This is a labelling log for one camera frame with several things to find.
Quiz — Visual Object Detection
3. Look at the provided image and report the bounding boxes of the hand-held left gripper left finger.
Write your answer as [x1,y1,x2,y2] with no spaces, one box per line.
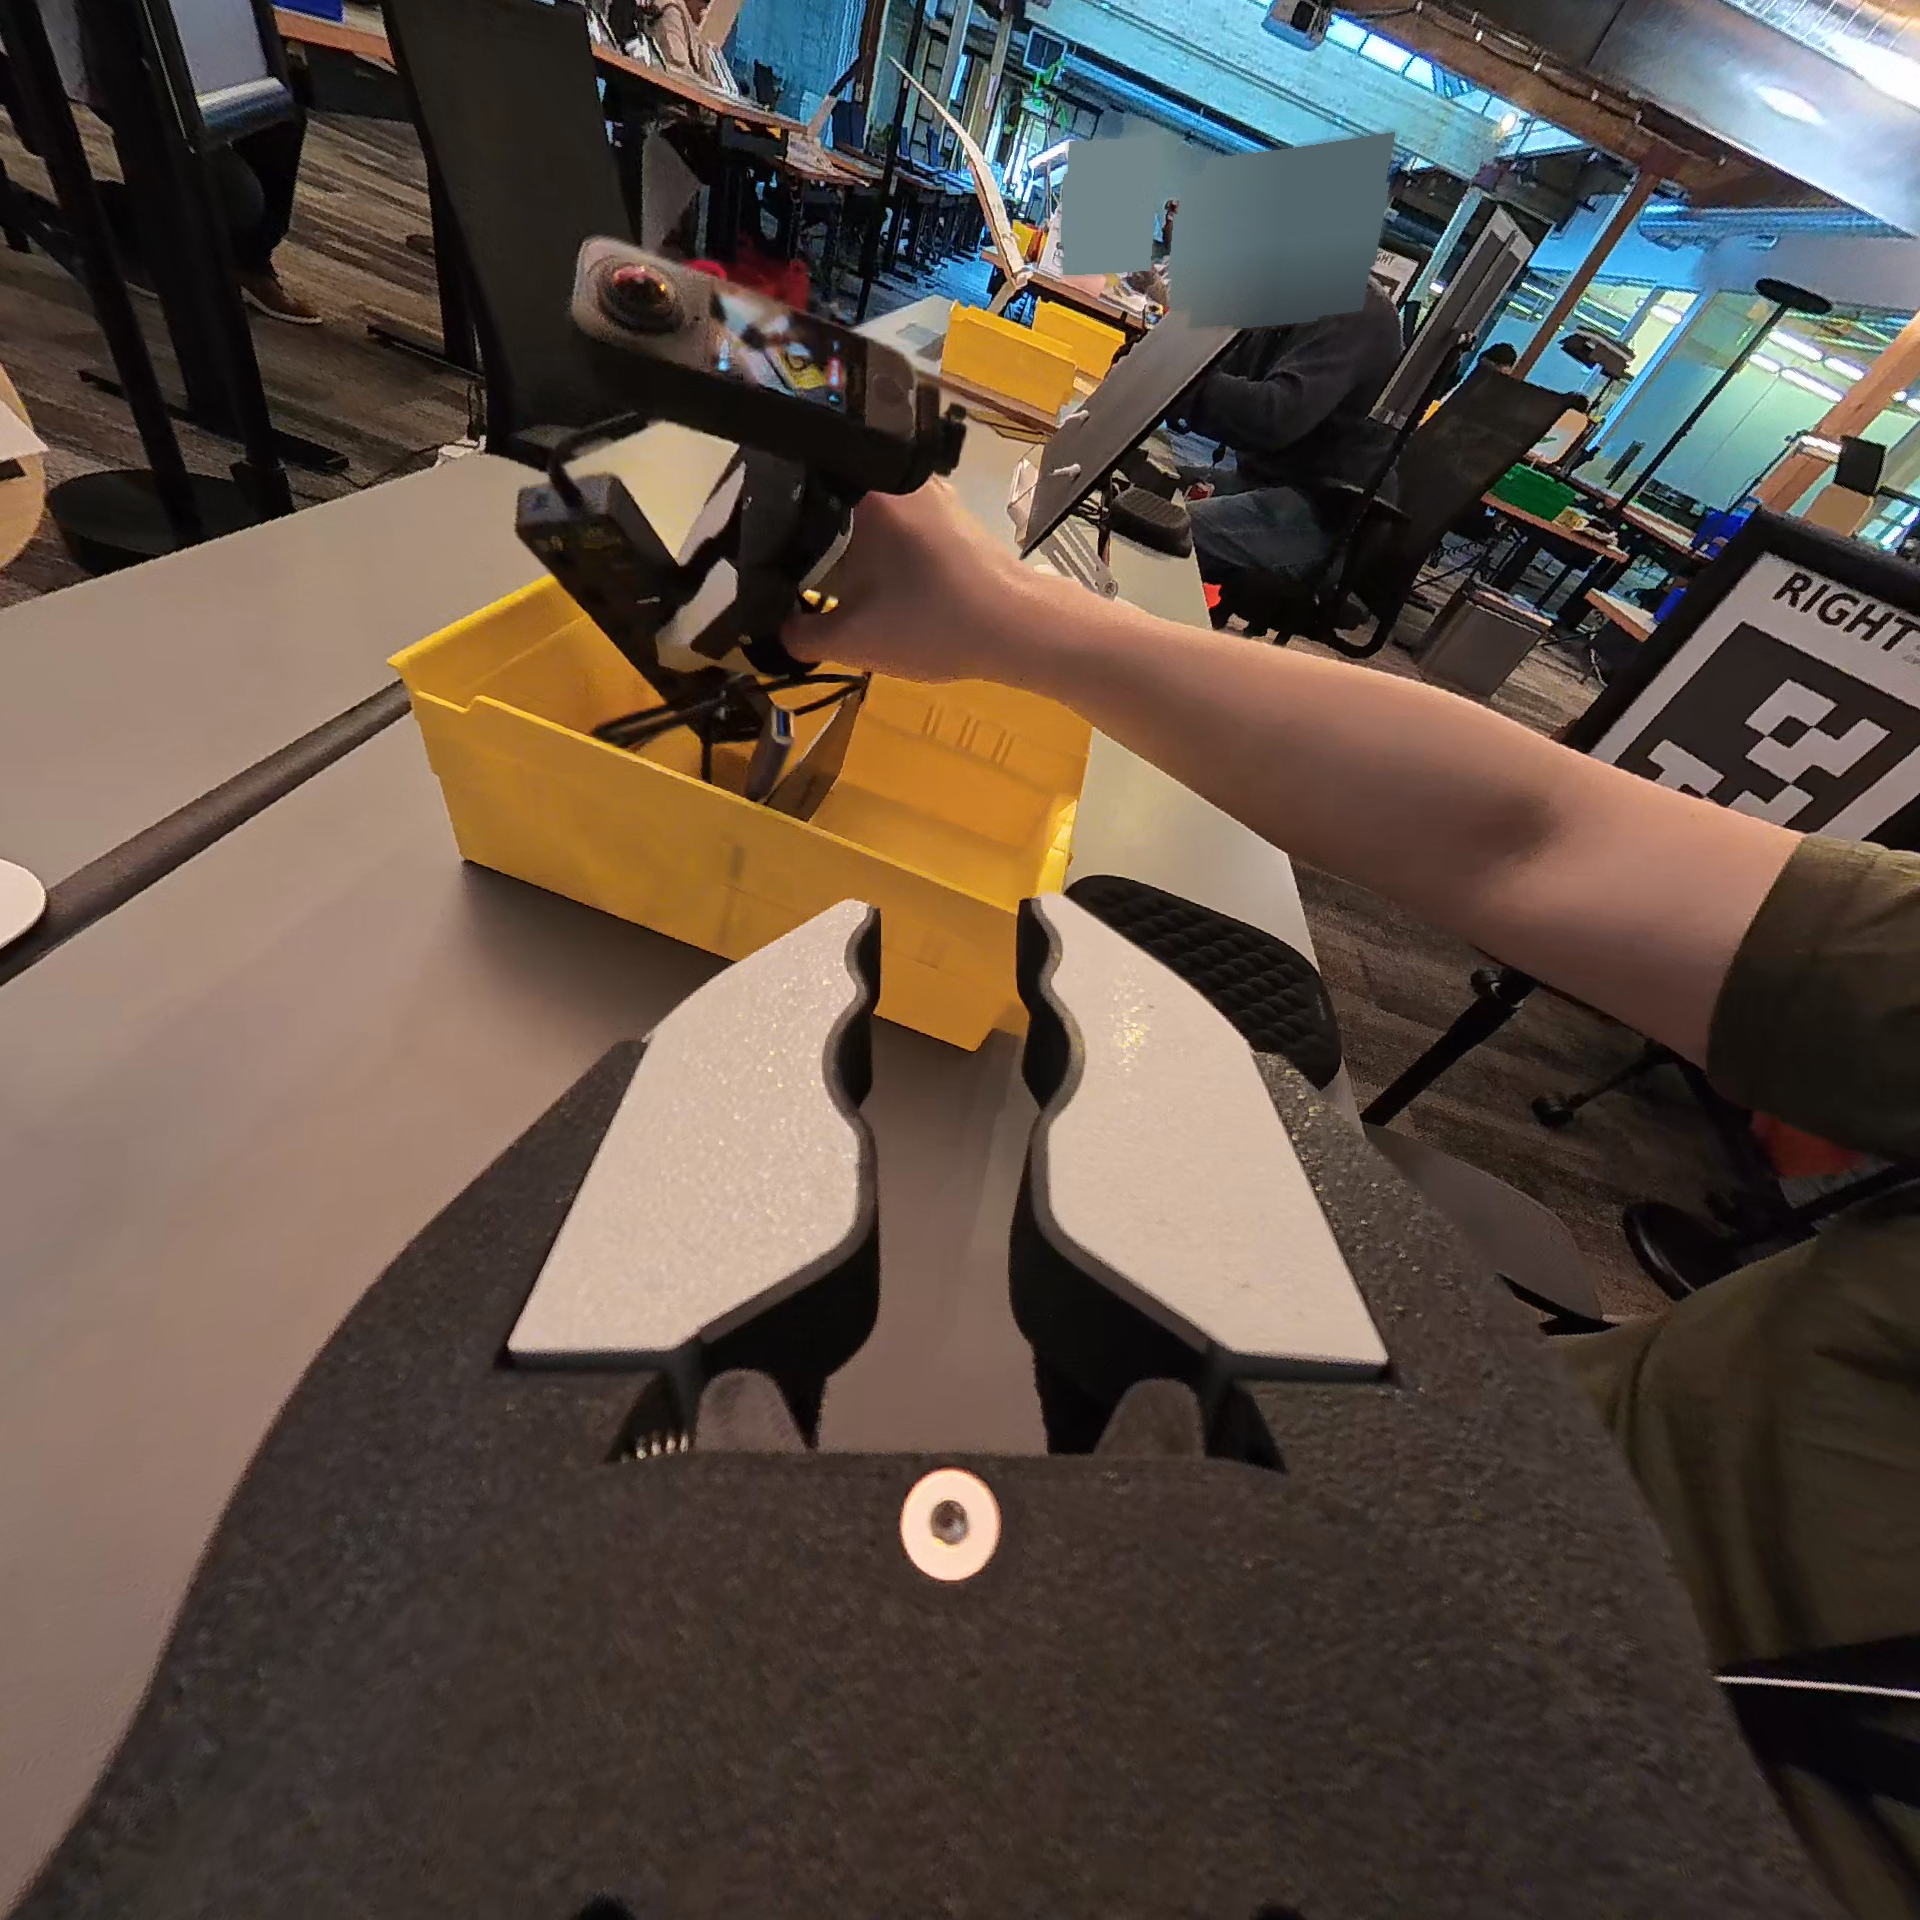
[509,899,884,1372]

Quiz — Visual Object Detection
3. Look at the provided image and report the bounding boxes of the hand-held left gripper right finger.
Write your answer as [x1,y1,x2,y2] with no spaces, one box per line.
[1012,893,1393,1380]

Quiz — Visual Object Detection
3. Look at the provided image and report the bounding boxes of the long black usb hub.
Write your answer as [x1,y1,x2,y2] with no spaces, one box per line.
[513,471,868,824]

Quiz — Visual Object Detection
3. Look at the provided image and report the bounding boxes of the blue plug black usb cable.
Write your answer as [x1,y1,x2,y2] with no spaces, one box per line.
[598,672,878,798]

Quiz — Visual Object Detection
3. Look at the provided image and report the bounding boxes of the yellow plastic bin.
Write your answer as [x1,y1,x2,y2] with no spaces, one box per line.
[388,578,1095,1050]

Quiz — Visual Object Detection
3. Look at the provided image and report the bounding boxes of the person's right forearm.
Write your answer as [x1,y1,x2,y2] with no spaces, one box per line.
[1021,570,1804,1074]

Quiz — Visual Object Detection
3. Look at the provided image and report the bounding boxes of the person's right hand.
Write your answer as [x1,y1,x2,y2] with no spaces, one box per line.
[781,477,1054,687]

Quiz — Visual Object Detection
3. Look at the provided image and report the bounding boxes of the curved white sheet board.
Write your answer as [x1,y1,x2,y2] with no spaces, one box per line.
[887,56,1037,272]

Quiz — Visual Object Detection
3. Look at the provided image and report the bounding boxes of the black office chair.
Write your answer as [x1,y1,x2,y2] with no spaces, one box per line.
[383,0,640,457]
[1223,365,1594,661]

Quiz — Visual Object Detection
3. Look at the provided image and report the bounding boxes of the black tilted board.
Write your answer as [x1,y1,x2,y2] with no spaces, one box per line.
[1021,321,1241,556]

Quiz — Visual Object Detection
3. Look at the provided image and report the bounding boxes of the white tilted board stand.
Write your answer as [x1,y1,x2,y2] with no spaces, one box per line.
[1008,450,1126,598]

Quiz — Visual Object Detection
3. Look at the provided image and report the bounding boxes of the red box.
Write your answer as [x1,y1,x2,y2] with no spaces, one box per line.
[1753,1112,1872,1184]

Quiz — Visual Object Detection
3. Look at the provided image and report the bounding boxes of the grey metal bin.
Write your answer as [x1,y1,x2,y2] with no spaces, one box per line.
[1419,585,1554,697]

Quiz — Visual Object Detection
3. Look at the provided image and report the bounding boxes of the person's olive pants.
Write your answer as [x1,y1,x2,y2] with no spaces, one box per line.
[1560,1199,1920,1920]

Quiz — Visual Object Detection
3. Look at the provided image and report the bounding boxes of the person's olive shirt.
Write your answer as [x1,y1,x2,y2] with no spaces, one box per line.
[1712,831,1920,1156]

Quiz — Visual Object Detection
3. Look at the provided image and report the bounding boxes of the wooden sheet board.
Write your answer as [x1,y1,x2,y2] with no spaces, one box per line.
[0,365,51,576]

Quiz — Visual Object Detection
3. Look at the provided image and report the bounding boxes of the tall black display board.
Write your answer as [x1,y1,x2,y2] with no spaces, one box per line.
[1375,207,1537,428]

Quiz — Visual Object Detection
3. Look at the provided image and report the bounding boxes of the black and white marker sign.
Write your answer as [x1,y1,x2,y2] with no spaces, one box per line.
[1363,509,1920,1127]

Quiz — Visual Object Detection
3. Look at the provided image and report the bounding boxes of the black floor lamp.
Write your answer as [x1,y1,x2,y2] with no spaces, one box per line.
[1611,277,1838,511]

